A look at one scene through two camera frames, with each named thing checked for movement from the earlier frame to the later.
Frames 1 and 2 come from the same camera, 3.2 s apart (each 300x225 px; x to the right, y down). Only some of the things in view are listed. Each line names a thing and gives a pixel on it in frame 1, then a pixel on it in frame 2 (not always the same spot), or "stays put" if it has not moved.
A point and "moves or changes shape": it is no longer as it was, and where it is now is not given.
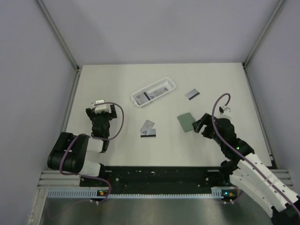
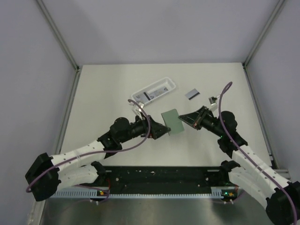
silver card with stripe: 192,93 stays put
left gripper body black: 107,116 -> 139,128
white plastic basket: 151,93 stays put
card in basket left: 141,98 stays put
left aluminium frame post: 58,34 stays put
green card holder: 186,120 moves or changes shape
